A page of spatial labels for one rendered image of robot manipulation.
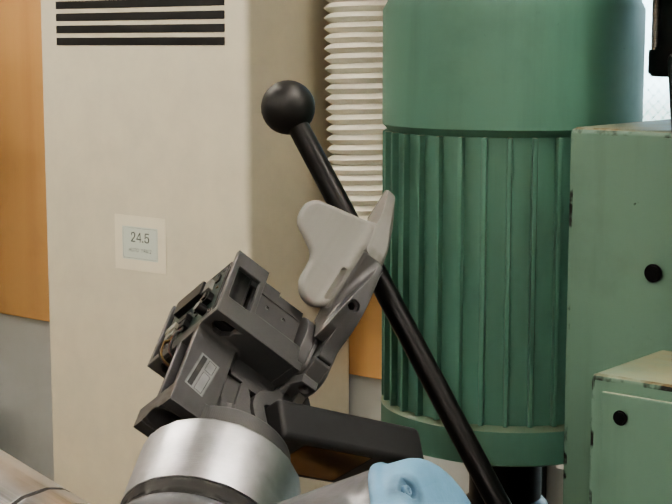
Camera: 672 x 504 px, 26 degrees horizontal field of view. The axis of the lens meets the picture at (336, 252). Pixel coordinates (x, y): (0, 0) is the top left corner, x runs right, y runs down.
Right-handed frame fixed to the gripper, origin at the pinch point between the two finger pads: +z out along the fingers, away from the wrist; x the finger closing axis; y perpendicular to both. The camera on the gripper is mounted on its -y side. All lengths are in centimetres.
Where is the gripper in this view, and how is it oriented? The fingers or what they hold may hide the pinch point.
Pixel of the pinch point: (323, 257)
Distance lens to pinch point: 95.3
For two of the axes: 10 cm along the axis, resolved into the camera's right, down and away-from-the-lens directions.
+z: 1.9, -6.4, 7.5
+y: -7.5, -5.9, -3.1
